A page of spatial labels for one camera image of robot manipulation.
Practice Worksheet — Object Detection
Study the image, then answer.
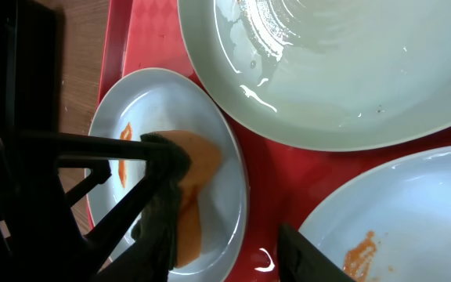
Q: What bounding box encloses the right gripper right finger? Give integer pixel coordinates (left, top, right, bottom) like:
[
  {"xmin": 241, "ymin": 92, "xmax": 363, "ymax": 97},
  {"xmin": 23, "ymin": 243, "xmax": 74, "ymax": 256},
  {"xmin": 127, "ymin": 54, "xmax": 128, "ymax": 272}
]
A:
[{"xmin": 276, "ymin": 223, "xmax": 354, "ymax": 282}]

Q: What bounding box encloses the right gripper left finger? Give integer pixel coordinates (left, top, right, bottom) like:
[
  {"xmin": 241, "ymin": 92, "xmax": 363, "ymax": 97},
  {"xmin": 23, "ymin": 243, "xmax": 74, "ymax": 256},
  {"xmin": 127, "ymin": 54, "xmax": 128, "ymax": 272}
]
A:
[{"xmin": 0, "ymin": 0, "xmax": 193, "ymax": 282}]

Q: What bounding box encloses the red serving tray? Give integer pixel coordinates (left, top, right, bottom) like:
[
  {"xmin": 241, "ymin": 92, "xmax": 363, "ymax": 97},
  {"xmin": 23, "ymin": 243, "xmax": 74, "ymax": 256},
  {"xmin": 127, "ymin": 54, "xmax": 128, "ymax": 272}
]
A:
[{"xmin": 99, "ymin": 0, "xmax": 451, "ymax": 281}]

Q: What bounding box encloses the light blue plate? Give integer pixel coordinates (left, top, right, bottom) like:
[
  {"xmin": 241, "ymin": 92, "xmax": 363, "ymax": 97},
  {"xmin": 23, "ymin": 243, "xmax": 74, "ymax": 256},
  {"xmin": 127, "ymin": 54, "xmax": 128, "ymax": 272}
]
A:
[
  {"xmin": 299, "ymin": 146, "xmax": 451, "ymax": 282},
  {"xmin": 178, "ymin": 0, "xmax": 451, "ymax": 152},
  {"xmin": 89, "ymin": 68, "xmax": 249, "ymax": 282}
]

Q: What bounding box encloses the orange and green sponge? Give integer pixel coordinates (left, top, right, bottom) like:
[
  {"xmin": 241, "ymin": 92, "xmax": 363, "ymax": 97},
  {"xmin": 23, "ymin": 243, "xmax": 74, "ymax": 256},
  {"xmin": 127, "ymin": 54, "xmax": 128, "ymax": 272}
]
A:
[{"xmin": 131, "ymin": 130, "xmax": 222, "ymax": 271}]

